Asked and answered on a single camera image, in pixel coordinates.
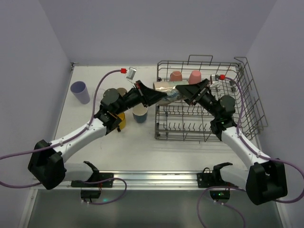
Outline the beige plastic cup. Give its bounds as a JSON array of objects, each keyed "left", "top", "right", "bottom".
[{"left": 116, "top": 87, "right": 128, "bottom": 96}]

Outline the pink plastic cup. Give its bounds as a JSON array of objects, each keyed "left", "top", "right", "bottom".
[{"left": 188, "top": 70, "right": 201, "bottom": 85}]

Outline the blue mug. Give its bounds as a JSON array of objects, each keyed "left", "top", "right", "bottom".
[{"left": 133, "top": 104, "right": 148, "bottom": 124}]

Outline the cream seahorse mug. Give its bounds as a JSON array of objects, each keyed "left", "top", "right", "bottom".
[{"left": 153, "top": 81, "right": 189, "bottom": 106}]

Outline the orange floral mug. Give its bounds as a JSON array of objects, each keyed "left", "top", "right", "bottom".
[{"left": 170, "top": 71, "right": 183, "bottom": 82}]

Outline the yellow mug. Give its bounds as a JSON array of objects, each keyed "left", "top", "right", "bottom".
[{"left": 117, "top": 113, "right": 126, "bottom": 132}]

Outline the clear textured glass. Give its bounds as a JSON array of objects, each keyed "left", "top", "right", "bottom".
[{"left": 97, "top": 88, "right": 105, "bottom": 97}]

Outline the lavender plastic cup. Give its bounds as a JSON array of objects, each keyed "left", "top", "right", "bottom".
[{"left": 70, "top": 81, "right": 90, "bottom": 105}]

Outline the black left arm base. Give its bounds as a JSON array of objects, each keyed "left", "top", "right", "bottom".
[{"left": 71, "top": 161, "right": 114, "bottom": 203}]

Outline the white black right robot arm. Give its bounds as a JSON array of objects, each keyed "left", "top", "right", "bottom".
[{"left": 176, "top": 79, "right": 288, "bottom": 205}]

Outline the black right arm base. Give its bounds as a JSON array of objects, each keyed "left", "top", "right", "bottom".
[{"left": 197, "top": 162, "right": 233, "bottom": 203}]

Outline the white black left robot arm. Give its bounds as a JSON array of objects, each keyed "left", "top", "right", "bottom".
[{"left": 28, "top": 81, "right": 167, "bottom": 190}]

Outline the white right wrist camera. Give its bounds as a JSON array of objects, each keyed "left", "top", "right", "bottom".
[{"left": 209, "top": 74, "right": 219, "bottom": 89}]

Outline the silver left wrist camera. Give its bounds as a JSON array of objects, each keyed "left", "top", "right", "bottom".
[{"left": 125, "top": 67, "right": 137, "bottom": 82}]

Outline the grey wire dish rack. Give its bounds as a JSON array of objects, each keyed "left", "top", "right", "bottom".
[{"left": 155, "top": 55, "right": 268, "bottom": 142}]

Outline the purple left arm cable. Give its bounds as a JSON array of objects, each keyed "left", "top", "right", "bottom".
[{"left": 0, "top": 68, "right": 126, "bottom": 189}]

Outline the aluminium mounting rail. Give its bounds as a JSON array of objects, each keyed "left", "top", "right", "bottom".
[{"left": 56, "top": 171, "right": 246, "bottom": 190}]

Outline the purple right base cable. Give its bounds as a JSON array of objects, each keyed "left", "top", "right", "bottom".
[{"left": 197, "top": 186, "right": 250, "bottom": 228}]

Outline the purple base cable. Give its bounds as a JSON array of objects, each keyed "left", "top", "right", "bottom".
[
  {"left": 82, "top": 178, "right": 128, "bottom": 205},
  {"left": 197, "top": 186, "right": 250, "bottom": 228}
]

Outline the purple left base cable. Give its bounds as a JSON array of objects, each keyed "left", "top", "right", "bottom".
[{"left": 82, "top": 178, "right": 128, "bottom": 205}]

